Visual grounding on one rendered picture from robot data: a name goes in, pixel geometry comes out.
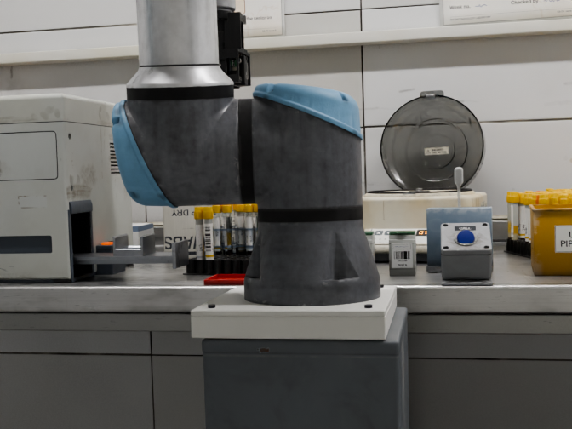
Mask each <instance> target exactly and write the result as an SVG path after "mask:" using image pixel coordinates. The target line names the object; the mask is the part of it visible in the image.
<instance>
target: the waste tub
mask: <svg viewBox="0 0 572 429"><path fill-rule="evenodd" d="M529 207H530V235H531V266H532V269H533V273H534V275H535V276H572V204H530V205H529Z"/></svg>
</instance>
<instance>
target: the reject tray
mask: <svg viewBox="0 0 572 429"><path fill-rule="evenodd" d="M244 278H245V274H215V275H214V276H212V277H209V278H206V279H204V280H203V281H204V285H244Z"/></svg>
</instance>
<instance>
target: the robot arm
mask: <svg viewBox="0 0 572 429"><path fill-rule="evenodd" d="M135 1H136V17H137V32H138V47H139V62H140V67H139V70H138V71H137V73H136V74H135V75H134V76H133V77H132V78H131V79H130V81H129V82H128V83H127V84H126V90H127V100H121V101H120V102H118V103H117V104H115V106H114V107H113V110H112V125H113V127H112V138H113V144H114V150H115V154H116V159H117V166H118V168H119V172H120V175H121V177H122V181H123V184H124V186H125V188H126V190H127V192H128V194H129V195H130V196H131V198H132V199H133V200H134V201H136V202H137V203H138V204H141V205H145V206H169V207H170V208H172V209H174V208H178V207H179V206H201V205H232V204H257V206H258V232H257V236H256V239H255V244H254V247H253V250H252V254H251V256H250V260H249V265H248V268H247V271H246V274H245V278H244V299H245V300H246V301H249V302H252V303H256V304H262V305H271V306H334V305H345V304H352V303H359V302H365V301H369V300H375V299H377V298H379V297H380V274H379V272H378V269H377V266H376V264H375V259H374V256H373V255H372V252H371V249H370V246H369V242H368V239H367V237H366V234H365V231H364V229H363V187H362V151H361V140H363V135H362V134H361V129H360V116H359V108H358V103H357V102H356V101H355V100H354V99H353V98H352V97H351V96H350V95H349V94H345V93H343V92H340V91H337V90H333V89H326V88H320V87H314V86H307V85H299V84H288V83H277V84H274V83H263V84H259V85H257V86H256V87H255V91H254V92H253V97H254V98H253V99H235V98H234V89H240V87H245V86H251V74H250V54H249V53H248V52H247V50H246V49H244V35H243V25H246V15H242V14H241V12H234V11H235V10H236V0H135ZM247 63H248V66H247ZM248 74H249V79H248Z"/></svg>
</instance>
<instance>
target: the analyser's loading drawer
mask: <svg viewBox="0 0 572 429"><path fill-rule="evenodd" d="M112 241H113V253H73V265H75V264H169V263H173V269H177V268H179V267H182V266H185V265H188V264H189V252H188V239H185V240H181V241H179V242H175V243H172V252H156V251H155V233H152V234H147V235H144V236H141V237H140V245H130V246H129V235H128V234H127V233H125V234H122V235H117V236H113V237H112Z"/></svg>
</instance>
